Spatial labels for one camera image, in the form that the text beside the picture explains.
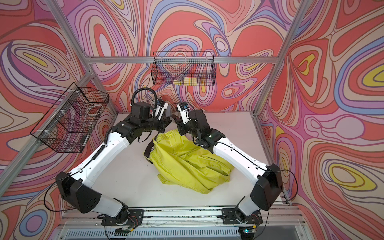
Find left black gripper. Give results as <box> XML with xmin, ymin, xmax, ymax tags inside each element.
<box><xmin>139</xmin><ymin>114</ymin><xmax>173</xmax><ymax>134</ymax></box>

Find black leather belt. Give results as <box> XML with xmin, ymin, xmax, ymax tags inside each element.
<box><xmin>144</xmin><ymin>134</ymin><xmax>159</xmax><ymax>164</ymax></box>

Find neon yellow trousers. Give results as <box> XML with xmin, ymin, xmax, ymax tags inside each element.
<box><xmin>145</xmin><ymin>130</ymin><xmax>235</xmax><ymax>194</ymax></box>

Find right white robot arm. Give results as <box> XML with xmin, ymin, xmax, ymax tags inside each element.
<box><xmin>175</xmin><ymin>105</ymin><xmax>293</xmax><ymax>219</ymax></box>

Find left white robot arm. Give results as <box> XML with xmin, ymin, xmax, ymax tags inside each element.
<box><xmin>54</xmin><ymin>88</ymin><xmax>171</xmax><ymax>225</ymax></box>

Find yellow sticky note pad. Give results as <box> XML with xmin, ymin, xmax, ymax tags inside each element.
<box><xmin>183</xmin><ymin>77</ymin><xmax>198</xmax><ymax>86</ymax></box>

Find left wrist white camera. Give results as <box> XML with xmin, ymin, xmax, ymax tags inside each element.
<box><xmin>155</xmin><ymin>98</ymin><xmax>172</xmax><ymax>121</ymax></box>

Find wrist white camera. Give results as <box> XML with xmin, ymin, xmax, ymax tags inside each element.
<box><xmin>177</xmin><ymin>102</ymin><xmax>190</xmax><ymax>124</ymax></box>
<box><xmin>155</xmin><ymin>98</ymin><xmax>172</xmax><ymax>121</ymax></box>

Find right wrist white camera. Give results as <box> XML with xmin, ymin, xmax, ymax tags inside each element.
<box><xmin>177</xmin><ymin>102</ymin><xmax>190</xmax><ymax>124</ymax></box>

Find back wire basket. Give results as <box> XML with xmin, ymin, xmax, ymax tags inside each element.
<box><xmin>151</xmin><ymin>51</ymin><xmax>217</xmax><ymax>87</ymax></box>

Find wire basket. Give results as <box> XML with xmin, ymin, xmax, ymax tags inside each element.
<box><xmin>30</xmin><ymin>83</ymin><xmax>109</xmax><ymax>153</ymax></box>
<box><xmin>151</xmin><ymin>51</ymin><xmax>217</xmax><ymax>87</ymax></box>

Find left wire basket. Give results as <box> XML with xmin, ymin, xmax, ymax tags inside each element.
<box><xmin>30</xmin><ymin>83</ymin><xmax>109</xmax><ymax>153</ymax></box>

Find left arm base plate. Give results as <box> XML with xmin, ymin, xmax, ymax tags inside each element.
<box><xmin>102</xmin><ymin>209</ymin><xmax>144</xmax><ymax>227</ymax></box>

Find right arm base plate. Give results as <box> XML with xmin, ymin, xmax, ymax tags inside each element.
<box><xmin>218</xmin><ymin>208</ymin><xmax>263</xmax><ymax>226</ymax></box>

